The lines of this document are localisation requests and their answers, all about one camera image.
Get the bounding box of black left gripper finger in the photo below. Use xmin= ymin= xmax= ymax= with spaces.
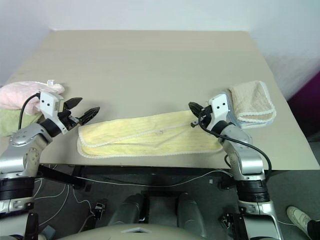
xmin=63 ymin=97 xmax=84 ymax=110
xmin=79 ymin=106 xmax=102 ymax=125

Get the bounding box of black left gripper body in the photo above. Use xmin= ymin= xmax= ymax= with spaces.
xmin=57 ymin=109 xmax=82 ymax=130

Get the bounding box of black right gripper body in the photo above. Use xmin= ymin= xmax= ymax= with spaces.
xmin=190 ymin=106 xmax=215 ymax=129

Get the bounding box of yellow towel with white trim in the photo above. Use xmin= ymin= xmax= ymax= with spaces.
xmin=76 ymin=109 xmax=224 ymax=159

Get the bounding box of folded beige towel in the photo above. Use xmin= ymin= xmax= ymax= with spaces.
xmin=226 ymin=79 xmax=277 ymax=123

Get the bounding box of folded pink towel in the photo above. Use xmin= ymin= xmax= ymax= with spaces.
xmin=0 ymin=79 xmax=67 ymax=116

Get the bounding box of folded green towel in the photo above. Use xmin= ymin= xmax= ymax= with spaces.
xmin=0 ymin=108 xmax=42 ymax=137

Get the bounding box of black floor clamp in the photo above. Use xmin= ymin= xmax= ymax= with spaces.
xmin=93 ymin=199 xmax=109 ymax=220

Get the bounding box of dark grey right robot thigh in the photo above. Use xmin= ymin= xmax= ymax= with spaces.
xmin=175 ymin=191 xmax=209 ymax=238

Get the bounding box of dark grey robot thigh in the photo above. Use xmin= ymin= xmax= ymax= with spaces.
xmin=109 ymin=193 xmax=149 ymax=229
xmin=175 ymin=191 xmax=209 ymax=238

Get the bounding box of purple panel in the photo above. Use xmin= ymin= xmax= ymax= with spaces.
xmin=286 ymin=71 xmax=320 ymax=144

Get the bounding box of dark grey left robot thigh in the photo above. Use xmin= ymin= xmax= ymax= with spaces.
xmin=109 ymin=193 xmax=149 ymax=229

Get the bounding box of grey robot torso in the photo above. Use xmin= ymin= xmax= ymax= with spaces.
xmin=43 ymin=223 xmax=208 ymax=240

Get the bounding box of white sneaker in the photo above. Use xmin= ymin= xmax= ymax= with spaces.
xmin=286 ymin=205 xmax=313 ymax=236

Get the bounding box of black trouser leg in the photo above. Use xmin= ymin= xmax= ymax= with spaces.
xmin=306 ymin=218 xmax=320 ymax=240

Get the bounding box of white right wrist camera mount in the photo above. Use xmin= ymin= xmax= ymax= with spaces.
xmin=207 ymin=92 xmax=232 ymax=132

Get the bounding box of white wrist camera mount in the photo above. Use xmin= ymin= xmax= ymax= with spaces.
xmin=38 ymin=91 xmax=69 ymax=136
xmin=207 ymin=92 xmax=232 ymax=132

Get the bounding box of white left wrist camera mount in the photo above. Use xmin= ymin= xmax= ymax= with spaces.
xmin=38 ymin=91 xmax=69 ymax=136

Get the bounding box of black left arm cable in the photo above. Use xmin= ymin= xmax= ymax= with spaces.
xmin=19 ymin=92 xmax=41 ymax=131

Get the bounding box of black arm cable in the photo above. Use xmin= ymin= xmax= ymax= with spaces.
xmin=19 ymin=92 xmax=41 ymax=131
xmin=198 ymin=119 xmax=273 ymax=181

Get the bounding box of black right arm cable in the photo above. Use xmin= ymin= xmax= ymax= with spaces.
xmin=198 ymin=119 xmax=273 ymax=181

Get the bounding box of black table frame bar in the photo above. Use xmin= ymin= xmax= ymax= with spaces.
xmin=36 ymin=163 xmax=235 ymax=189

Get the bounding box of looped thin white cable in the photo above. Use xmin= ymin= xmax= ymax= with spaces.
xmin=32 ymin=174 xmax=96 ymax=226

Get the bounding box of long thin white cable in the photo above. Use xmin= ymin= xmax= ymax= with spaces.
xmin=72 ymin=167 xmax=235 ymax=188

